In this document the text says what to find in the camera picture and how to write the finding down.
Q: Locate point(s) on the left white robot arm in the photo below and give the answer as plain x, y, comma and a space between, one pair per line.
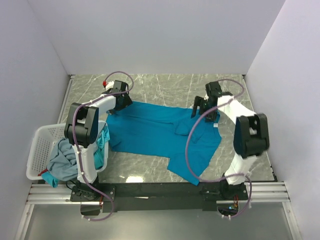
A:
83, 126

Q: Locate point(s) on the white plastic laundry basket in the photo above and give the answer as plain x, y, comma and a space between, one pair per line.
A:
42, 144

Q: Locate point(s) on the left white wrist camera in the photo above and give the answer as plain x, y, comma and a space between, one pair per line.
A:
108, 84

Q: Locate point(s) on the teal blue t shirt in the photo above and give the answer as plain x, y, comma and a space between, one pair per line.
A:
157, 130

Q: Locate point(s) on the red garment in basket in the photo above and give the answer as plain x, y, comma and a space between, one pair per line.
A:
42, 172

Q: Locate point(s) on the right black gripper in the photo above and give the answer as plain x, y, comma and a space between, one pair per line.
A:
198, 101

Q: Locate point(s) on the black base beam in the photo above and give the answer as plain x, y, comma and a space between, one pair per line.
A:
158, 196

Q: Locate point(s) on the grey blue t shirt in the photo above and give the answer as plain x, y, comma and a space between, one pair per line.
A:
62, 162

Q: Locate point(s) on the teal t shirt in basket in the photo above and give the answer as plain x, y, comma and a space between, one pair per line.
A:
98, 156

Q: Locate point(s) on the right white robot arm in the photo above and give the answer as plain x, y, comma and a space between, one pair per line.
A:
251, 134

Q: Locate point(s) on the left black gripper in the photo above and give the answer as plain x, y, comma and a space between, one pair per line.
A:
126, 102

